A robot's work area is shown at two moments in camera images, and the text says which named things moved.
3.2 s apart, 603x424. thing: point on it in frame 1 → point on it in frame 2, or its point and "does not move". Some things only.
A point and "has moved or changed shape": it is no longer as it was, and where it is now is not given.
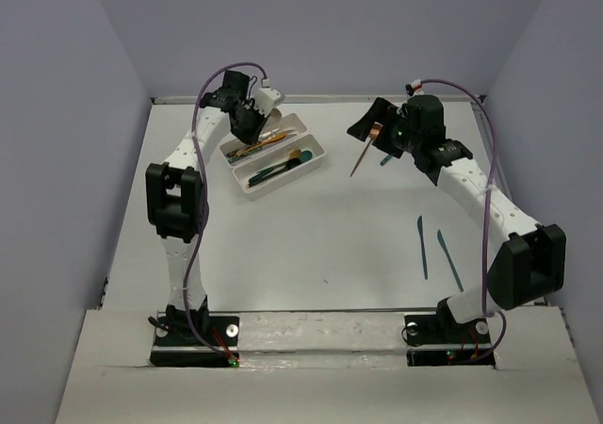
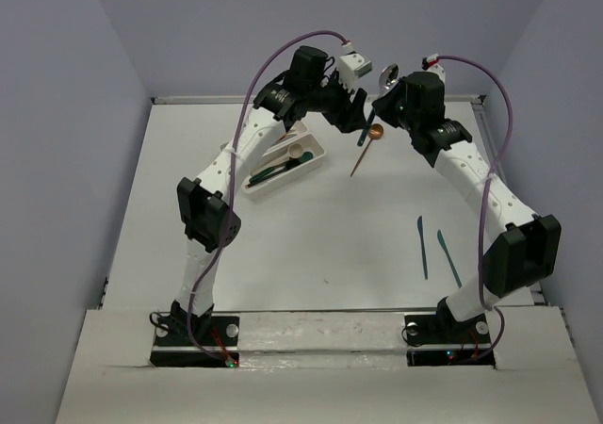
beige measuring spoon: [275, 113] has moved or changed shape
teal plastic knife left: [419, 226] does not move
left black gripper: [252, 138] → [348, 115]
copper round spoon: [375, 131] does not move
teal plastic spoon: [306, 155] does not move
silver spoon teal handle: [386, 159] → [388, 76]
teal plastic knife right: [440, 239] does not move
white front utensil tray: [274, 170] does not move
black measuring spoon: [291, 164] does not move
